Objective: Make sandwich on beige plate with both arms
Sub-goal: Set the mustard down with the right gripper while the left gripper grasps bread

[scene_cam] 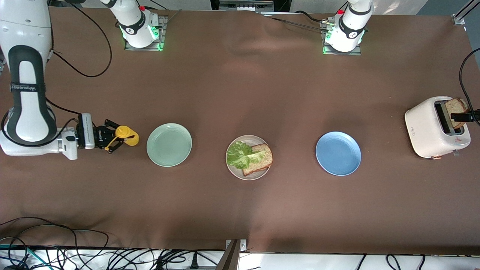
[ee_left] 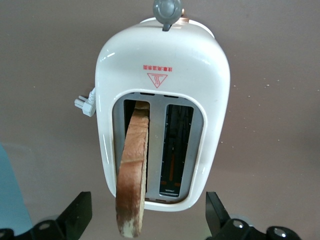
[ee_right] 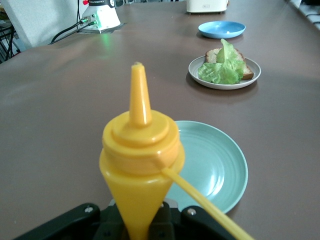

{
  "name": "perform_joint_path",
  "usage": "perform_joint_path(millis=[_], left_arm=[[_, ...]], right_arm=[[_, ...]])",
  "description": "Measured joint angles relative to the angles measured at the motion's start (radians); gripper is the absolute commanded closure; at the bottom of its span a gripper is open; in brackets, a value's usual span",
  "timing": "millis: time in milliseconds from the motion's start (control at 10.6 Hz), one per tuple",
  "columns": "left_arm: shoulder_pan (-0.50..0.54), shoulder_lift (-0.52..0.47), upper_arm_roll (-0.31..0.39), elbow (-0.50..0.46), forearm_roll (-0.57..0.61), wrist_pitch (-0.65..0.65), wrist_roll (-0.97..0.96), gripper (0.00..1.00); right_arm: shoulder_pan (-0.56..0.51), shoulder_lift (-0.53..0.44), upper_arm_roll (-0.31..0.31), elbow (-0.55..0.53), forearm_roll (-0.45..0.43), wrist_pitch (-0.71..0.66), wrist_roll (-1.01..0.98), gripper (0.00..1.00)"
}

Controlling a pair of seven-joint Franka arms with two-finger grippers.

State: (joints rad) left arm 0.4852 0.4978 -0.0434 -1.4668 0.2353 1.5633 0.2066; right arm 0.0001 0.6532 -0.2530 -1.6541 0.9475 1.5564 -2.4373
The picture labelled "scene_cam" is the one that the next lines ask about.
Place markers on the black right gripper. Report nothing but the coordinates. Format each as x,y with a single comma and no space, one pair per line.
99,136

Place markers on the yellow mustard squeeze bottle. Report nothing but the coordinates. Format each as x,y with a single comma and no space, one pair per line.
125,132

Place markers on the brown bread slice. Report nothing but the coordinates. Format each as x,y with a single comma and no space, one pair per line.
455,105
262,159

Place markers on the green lettuce leaf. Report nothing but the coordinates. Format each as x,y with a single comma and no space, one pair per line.
240,155

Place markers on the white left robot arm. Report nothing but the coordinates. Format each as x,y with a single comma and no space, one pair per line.
348,30

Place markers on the green plate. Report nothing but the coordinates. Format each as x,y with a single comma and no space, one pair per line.
168,144

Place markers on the beige plate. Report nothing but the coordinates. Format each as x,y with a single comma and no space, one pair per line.
237,172

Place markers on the blue plate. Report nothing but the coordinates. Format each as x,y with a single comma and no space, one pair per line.
338,153

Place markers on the white toaster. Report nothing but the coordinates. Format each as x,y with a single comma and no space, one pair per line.
423,127

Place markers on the thin grey rod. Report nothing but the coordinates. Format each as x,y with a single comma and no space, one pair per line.
172,18

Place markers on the brown tablecloth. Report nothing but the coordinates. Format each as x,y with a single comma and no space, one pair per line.
240,93

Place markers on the black power plug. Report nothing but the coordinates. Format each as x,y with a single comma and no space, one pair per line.
194,262

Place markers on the grey power strip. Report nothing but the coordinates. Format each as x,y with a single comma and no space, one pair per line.
243,4

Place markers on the aluminium frame profile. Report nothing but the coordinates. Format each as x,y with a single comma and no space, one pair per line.
458,18

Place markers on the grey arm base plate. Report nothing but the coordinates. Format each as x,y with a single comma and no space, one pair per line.
356,53
162,28

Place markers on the silver metal bracket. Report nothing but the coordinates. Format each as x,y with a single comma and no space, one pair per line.
243,245

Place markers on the dark grey post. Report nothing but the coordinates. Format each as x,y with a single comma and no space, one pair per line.
230,258

